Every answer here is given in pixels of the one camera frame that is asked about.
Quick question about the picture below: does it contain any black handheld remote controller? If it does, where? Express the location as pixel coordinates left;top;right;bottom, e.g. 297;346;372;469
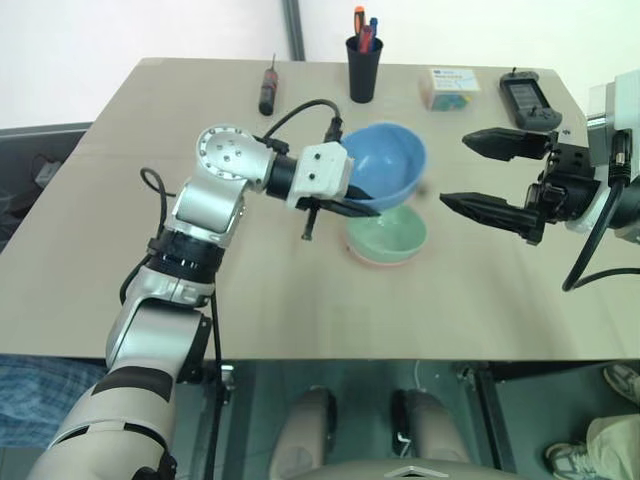
498;66;564;129

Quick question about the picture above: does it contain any clear plastic box, blue label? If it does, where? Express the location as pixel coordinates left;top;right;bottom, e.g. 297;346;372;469
418;66;483;113

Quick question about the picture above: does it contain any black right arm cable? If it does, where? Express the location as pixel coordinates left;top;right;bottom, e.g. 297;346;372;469
561;128;640;294

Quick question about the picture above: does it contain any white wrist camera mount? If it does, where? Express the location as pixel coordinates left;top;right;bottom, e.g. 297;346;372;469
567;69;640;234
284;142;354;211

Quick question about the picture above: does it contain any pink plate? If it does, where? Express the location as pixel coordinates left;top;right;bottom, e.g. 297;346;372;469
344;238;426;270

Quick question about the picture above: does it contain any black pen cup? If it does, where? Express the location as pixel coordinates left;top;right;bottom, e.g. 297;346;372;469
344;35;385;105

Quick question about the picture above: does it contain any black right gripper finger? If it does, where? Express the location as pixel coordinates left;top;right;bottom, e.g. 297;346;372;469
461;126;552;162
439;191;545;241

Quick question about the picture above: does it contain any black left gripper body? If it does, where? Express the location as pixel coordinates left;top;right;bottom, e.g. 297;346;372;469
297;196;327;242

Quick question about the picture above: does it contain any blue bowl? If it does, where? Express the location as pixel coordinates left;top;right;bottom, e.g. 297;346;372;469
339;122;429;214

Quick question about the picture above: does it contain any beige robot torso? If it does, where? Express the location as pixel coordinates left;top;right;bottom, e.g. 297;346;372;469
299;455;507;480

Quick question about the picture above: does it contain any beige rounded robot right leg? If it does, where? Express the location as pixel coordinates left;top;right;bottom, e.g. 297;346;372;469
389;387;472;467

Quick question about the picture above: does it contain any grey white sneaker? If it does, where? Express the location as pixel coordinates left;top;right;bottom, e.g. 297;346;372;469
601;363;640;406
543;440;592;480

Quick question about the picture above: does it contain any beige rounded robot left leg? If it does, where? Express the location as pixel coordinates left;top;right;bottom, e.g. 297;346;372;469
269;386;339;480

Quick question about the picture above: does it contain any beige trouser leg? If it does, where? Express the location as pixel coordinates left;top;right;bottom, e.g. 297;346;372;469
583;411;640;480

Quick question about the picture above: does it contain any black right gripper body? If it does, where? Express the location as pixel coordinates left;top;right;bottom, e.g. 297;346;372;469
523;130;602;246

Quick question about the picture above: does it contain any black table frame leg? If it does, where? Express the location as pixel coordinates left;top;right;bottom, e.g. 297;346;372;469
472;363;517;472

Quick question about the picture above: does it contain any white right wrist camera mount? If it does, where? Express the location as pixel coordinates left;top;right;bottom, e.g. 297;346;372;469
567;69;640;234

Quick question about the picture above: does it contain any dark grey bin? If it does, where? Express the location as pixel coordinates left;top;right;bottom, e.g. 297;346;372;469
0;121;94;252

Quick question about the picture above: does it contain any green bowl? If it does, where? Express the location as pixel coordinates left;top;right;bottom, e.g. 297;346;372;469
346;205;429;264

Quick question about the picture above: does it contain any blue plaid cloth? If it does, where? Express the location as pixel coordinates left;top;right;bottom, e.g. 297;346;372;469
0;353;109;449

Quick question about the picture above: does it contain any beige rounded robot leg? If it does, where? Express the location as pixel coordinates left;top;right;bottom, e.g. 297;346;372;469
269;386;339;480
389;387;472;467

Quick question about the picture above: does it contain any black red screwdriver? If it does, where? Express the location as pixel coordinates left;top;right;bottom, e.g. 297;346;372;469
257;52;281;117

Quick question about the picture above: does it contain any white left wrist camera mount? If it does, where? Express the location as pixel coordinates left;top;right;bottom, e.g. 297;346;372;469
284;142;354;211

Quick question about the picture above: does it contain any grey metal post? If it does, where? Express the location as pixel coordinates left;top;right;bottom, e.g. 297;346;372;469
279;0;307;61

